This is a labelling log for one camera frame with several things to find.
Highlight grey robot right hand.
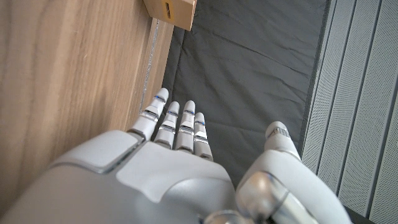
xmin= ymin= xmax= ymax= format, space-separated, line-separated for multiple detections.
xmin=0 ymin=87 xmax=354 ymax=224

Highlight wooden slotted box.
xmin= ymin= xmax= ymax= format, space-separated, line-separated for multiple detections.
xmin=142 ymin=0 xmax=198 ymax=32

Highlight grey perforated panel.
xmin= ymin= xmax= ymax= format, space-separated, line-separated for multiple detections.
xmin=300 ymin=0 xmax=398 ymax=224

